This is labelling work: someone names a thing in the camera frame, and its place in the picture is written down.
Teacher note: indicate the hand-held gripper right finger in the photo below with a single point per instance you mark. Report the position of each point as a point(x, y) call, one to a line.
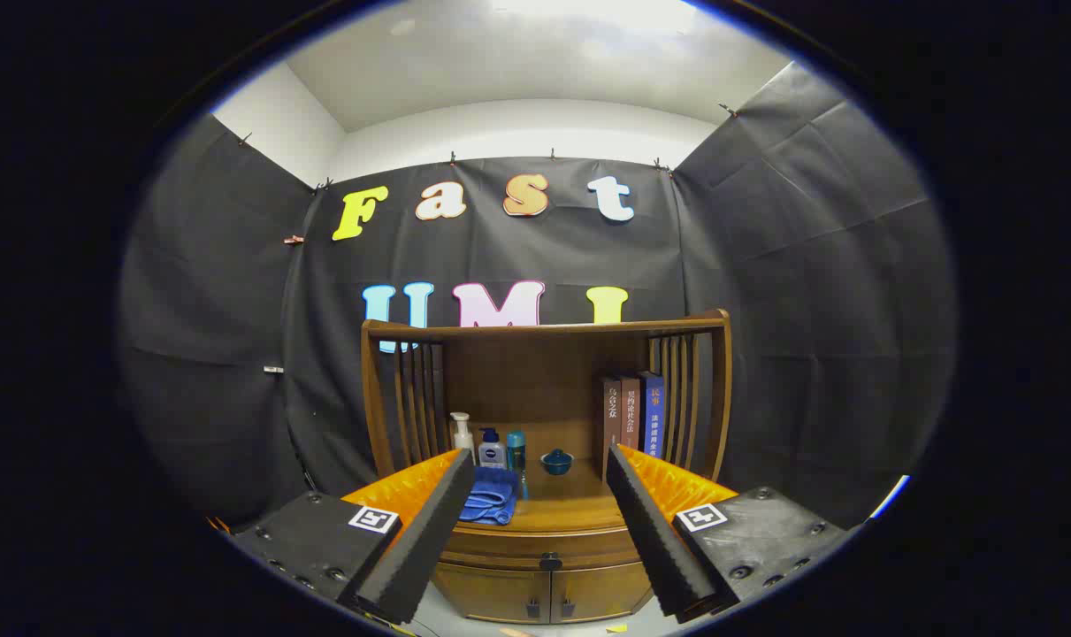
point(654, 540)

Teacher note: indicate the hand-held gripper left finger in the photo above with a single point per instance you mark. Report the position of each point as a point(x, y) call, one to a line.
point(429, 531)

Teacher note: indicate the wooden drawer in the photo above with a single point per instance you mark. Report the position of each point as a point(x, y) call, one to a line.
point(508, 546)

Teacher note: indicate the wooden cabinet door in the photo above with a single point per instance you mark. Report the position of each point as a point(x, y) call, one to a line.
point(601, 591)
point(491, 593)

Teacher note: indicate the wooden countertop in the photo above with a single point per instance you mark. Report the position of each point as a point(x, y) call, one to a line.
point(570, 509)

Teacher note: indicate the wooden cabinet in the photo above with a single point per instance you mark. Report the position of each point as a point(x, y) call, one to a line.
point(517, 380)

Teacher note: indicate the folded blue towel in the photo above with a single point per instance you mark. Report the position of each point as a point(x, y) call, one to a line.
point(491, 495)

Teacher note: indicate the white pump bottle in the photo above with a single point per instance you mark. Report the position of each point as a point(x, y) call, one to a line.
point(462, 438)

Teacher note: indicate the white lotion bottle blue cap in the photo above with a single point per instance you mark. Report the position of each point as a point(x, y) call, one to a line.
point(492, 451)

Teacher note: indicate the clear blue bottle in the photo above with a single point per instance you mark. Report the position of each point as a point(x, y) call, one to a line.
point(516, 451)

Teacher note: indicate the blue lidded teacup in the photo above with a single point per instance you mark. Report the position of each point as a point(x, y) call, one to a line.
point(556, 462)

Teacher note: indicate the blue book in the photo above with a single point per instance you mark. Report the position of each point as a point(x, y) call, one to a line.
point(652, 411)

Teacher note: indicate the reddish brown book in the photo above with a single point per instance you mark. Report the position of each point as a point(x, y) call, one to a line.
point(630, 411)

